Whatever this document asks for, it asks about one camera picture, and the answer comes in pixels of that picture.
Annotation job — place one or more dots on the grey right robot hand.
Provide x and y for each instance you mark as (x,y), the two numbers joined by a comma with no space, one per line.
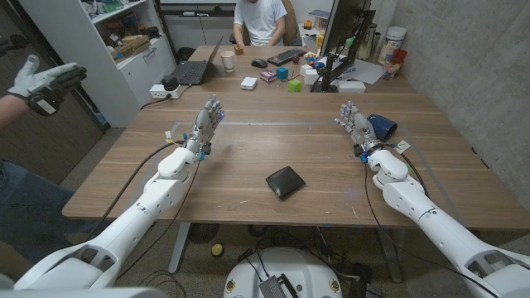
(358,126)

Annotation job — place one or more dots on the operator gloved hand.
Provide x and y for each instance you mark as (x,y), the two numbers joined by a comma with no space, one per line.
(45,80)

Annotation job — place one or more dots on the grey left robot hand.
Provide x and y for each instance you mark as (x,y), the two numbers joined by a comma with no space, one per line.
(205,124)

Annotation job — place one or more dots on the dark blue cup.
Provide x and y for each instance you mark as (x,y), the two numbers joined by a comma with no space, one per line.
(385,126)

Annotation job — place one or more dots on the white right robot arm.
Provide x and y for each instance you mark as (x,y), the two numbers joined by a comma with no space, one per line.
(414,198)

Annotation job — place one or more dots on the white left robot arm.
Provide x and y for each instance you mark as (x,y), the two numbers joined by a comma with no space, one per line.
(161,194)

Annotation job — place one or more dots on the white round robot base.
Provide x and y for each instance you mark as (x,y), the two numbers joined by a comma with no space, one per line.
(290,265)

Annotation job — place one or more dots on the operator bare forearm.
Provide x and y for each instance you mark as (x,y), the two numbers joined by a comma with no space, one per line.
(10,111)

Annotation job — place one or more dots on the white paper cup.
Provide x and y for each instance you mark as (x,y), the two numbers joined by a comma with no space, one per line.
(227,62)

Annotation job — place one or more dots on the colourful toy blocks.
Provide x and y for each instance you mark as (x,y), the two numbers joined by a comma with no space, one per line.
(311,59)

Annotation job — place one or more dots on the black leather wallet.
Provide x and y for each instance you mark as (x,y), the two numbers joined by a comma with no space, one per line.
(285,182)

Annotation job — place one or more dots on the orange toy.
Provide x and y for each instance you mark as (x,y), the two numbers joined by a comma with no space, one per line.
(307,24)

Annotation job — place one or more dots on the flat white box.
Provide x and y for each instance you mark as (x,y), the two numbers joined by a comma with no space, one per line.
(351,86)

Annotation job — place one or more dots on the black laptop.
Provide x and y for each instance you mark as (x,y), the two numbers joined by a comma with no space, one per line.
(192,72)

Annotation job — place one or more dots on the white shelf cabinet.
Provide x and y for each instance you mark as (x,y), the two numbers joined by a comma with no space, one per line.
(83,41)

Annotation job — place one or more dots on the black power adapter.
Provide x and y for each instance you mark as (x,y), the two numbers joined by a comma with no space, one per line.
(170,83)

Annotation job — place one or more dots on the white paper sheet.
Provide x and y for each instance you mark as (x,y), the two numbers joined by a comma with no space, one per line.
(366,71)

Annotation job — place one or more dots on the white power strip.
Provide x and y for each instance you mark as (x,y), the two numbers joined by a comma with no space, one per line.
(158,92)

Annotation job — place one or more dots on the black computer monitor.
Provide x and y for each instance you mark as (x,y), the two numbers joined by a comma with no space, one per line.
(343,25)
(329,74)

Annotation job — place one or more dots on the small white rounded box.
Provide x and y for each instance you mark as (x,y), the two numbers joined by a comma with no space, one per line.
(249,83)

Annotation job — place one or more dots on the long grey tape strip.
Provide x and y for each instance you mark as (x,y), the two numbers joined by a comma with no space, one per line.
(269,123)

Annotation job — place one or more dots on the white cardboard box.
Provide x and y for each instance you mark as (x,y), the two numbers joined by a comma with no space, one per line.
(311,78)
(305,69)

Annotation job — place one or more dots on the black bag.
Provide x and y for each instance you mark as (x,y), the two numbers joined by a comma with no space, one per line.
(185,54)

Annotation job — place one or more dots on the green cube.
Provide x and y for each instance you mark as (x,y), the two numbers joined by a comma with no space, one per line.
(294,85)

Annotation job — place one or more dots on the pink card box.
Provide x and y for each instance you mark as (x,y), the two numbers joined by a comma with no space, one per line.
(268,75)

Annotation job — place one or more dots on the brown wooden block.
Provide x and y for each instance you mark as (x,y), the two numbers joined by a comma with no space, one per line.
(239,50)

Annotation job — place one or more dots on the black computer mouse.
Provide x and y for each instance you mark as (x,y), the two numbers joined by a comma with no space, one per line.
(259,63)

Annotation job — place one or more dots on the short grey tape strip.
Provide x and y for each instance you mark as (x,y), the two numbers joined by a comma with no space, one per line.
(432,176)

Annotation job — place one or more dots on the white labelled canister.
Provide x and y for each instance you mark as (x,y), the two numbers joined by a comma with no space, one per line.
(392,41)

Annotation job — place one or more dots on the small red ball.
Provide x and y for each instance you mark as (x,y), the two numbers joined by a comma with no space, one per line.
(295,59)

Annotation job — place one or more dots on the blue cube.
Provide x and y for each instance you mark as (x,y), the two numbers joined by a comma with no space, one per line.
(282,73)

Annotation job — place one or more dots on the brown cardboard box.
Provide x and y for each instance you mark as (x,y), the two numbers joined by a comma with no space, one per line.
(132,47)

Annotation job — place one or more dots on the white low cabinet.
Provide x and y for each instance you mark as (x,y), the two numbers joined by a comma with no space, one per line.
(198,31)

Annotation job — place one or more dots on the yellow bottle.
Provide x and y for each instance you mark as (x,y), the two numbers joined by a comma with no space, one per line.
(320,39)

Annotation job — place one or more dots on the black keyboard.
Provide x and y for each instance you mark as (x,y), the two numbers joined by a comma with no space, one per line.
(285,56)

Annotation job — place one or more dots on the black round fan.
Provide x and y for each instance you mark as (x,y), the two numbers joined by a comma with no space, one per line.
(203,232)

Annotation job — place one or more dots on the seated person in white t-shirt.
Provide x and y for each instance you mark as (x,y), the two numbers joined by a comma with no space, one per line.
(261,20)

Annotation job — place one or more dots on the brown office chair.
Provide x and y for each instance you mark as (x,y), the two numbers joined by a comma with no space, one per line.
(292,22)

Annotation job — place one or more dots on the yellow ball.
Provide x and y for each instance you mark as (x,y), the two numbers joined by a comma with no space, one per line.
(217,249)

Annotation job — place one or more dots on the white table leg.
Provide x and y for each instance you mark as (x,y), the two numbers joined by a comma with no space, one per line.
(180,248)
(389,256)

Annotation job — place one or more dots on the operator in blue jeans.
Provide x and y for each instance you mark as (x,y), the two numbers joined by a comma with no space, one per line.
(29,207)

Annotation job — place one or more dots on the grey device on base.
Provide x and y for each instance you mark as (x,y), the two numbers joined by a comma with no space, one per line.
(273,288)

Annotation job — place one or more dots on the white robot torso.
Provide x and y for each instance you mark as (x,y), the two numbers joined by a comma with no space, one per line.
(83,293)

